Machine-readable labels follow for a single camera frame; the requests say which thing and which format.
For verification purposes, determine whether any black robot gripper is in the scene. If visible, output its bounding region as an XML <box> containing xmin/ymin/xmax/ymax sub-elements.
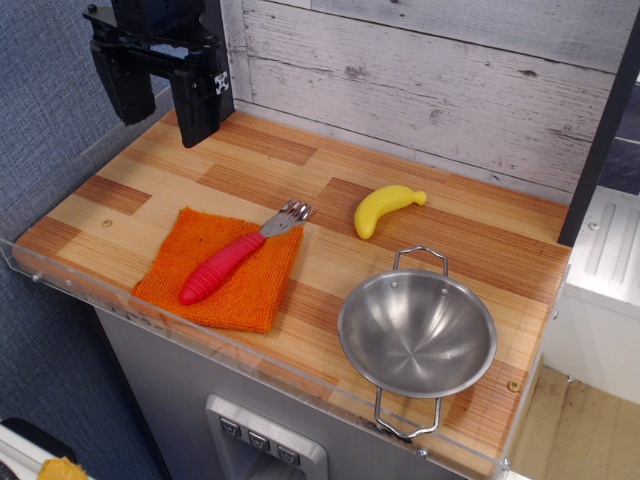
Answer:
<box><xmin>83</xmin><ymin>0</ymin><xmax>224</xmax><ymax>148</ymax></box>

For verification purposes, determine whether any steel bowl with wire handles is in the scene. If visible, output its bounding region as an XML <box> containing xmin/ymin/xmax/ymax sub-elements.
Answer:
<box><xmin>337</xmin><ymin>252</ymin><xmax>498</xmax><ymax>441</ymax></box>

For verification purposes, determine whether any orange cloth napkin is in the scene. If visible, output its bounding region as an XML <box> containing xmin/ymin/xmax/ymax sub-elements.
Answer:
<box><xmin>132</xmin><ymin>207</ymin><xmax>303</xmax><ymax>333</ymax></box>

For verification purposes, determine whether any yellow toy banana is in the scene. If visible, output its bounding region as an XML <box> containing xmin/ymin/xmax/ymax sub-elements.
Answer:
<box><xmin>353</xmin><ymin>185</ymin><xmax>427</xmax><ymax>240</ymax></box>

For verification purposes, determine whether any grey toy cabinet front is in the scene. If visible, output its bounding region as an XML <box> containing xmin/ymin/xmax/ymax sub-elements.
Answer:
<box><xmin>98</xmin><ymin>311</ymin><xmax>457</xmax><ymax>479</ymax></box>

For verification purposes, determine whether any silver dispenser button panel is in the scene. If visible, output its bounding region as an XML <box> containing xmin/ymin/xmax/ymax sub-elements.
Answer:
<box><xmin>205</xmin><ymin>394</ymin><xmax>329</xmax><ymax>479</ymax></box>

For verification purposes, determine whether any red handled metal fork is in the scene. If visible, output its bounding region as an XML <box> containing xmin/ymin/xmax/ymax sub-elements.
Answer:
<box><xmin>179</xmin><ymin>199</ymin><xmax>312</xmax><ymax>305</ymax></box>

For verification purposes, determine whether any dark right frame post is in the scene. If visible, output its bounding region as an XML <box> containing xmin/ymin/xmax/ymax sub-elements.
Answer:
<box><xmin>557</xmin><ymin>0</ymin><xmax>640</xmax><ymax>248</ymax></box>

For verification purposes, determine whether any clear acrylic guard rail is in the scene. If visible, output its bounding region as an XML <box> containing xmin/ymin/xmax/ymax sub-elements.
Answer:
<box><xmin>1</xmin><ymin>84</ymin><xmax>569</xmax><ymax>479</ymax></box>

